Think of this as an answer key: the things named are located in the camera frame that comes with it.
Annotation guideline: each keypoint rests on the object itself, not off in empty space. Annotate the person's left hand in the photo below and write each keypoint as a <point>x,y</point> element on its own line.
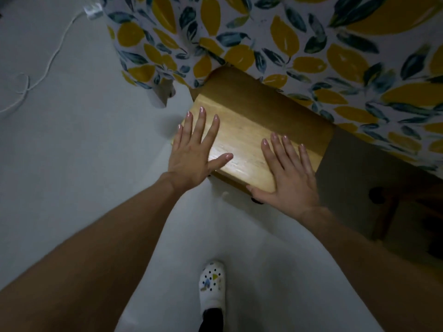
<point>188,162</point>

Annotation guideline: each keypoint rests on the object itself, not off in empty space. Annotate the person's right hand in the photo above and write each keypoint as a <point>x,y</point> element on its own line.
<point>294,186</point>

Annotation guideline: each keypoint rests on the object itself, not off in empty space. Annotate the person's left little finger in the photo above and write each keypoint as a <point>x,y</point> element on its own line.
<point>177,138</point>

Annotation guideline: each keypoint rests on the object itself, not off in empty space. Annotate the person's right thumb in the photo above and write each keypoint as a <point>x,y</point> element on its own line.
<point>259,194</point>

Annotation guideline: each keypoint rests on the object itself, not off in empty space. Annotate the person's right middle finger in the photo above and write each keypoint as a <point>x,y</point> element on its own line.
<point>281,150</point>

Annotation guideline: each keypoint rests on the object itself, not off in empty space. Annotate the person's left thumb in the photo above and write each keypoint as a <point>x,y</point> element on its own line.
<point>221,161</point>

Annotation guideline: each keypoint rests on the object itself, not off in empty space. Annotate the person's right little finger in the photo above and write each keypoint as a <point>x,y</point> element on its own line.
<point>307,159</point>

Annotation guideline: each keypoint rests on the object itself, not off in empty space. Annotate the person's left middle finger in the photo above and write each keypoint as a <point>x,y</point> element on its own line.
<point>198,126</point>

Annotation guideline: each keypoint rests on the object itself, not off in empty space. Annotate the light wooden stool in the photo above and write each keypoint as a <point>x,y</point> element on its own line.
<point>245,131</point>

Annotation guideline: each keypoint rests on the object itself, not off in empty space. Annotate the person's right forearm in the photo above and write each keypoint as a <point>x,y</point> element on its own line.
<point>373,273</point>

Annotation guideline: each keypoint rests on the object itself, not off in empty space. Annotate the person's left forearm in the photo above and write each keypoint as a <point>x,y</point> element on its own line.
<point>103,252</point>

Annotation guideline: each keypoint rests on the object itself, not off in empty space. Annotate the white clog shoe with charms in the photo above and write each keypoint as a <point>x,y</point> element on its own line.
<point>211,286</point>

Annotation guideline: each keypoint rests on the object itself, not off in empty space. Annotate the lemon leaf print tablecloth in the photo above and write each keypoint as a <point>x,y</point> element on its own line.
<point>311,48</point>

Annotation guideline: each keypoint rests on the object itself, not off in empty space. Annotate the person's leg in black trouser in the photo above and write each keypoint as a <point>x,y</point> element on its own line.
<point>213,321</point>

